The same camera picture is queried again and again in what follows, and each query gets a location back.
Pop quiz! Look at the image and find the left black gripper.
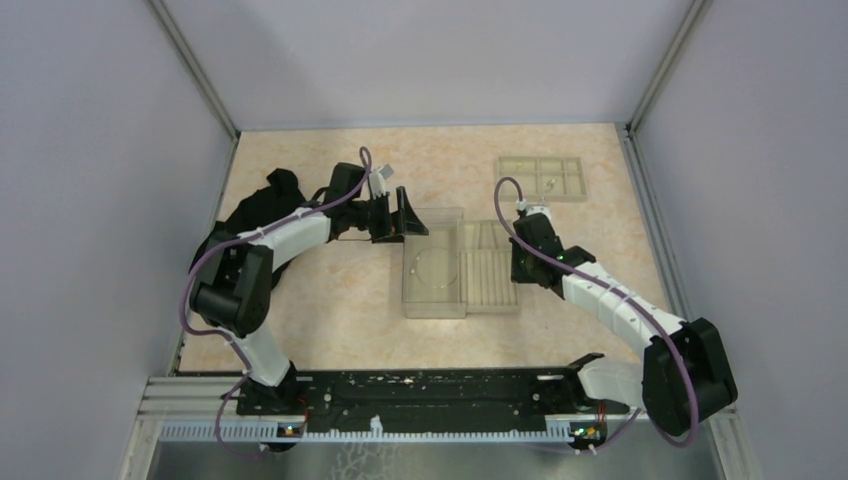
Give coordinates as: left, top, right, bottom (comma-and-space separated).
349, 186, 429, 244

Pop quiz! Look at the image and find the beige slotted ring tray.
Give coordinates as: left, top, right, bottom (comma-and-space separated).
458, 220, 520, 314

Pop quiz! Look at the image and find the clear plastic box cover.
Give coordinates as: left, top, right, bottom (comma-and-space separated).
400, 207, 468, 321

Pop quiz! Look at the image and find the beige compartment tray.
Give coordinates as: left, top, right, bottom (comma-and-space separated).
496, 156, 589, 203

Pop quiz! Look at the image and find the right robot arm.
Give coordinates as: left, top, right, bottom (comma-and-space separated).
510, 201, 738, 437

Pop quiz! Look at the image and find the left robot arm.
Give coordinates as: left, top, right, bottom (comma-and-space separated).
183, 163, 429, 414

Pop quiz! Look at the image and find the black cloth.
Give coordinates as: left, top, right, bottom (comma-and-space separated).
193, 168, 330, 288

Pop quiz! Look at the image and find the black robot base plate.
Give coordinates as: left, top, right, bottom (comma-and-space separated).
235, 367, 630, 433

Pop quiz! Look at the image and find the white slotted cable duct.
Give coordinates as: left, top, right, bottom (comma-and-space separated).
159, 419, 574, 444

